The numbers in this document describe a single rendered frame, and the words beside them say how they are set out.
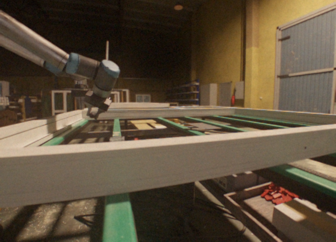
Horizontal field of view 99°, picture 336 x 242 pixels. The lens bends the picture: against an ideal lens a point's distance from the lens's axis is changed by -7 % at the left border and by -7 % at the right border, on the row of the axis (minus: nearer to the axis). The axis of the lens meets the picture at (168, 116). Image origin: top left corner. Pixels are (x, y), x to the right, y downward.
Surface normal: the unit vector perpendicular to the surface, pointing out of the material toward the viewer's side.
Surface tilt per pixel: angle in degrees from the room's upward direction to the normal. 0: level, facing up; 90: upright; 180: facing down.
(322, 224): 0
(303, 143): 90
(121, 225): 0
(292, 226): 90
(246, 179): 90
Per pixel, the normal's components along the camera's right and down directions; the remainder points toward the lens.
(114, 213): 0.00, -1.00
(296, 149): 0.29, 0.10
